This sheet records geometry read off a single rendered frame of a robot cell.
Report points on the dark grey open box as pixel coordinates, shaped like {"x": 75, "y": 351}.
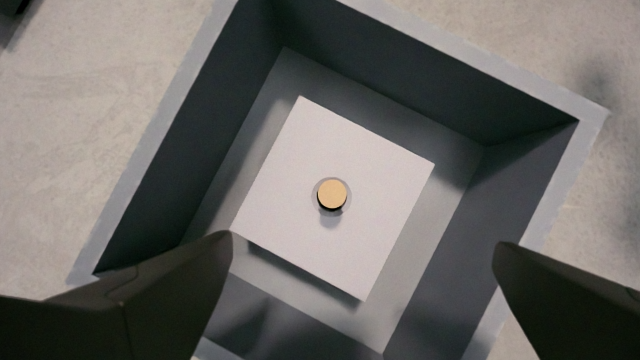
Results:
{"x": 507, "y": 144}

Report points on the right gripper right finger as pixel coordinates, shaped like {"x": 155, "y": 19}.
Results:
{"x": 565, "y": 312}

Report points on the light grey square plate with hole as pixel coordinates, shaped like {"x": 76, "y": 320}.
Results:
{"x": 346, "y": 246}

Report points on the wooden peg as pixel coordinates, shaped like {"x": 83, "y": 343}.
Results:
{"x": 332, "y": 193}

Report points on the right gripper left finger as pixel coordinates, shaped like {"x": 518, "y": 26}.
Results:
{"x": 156, "y": 310}

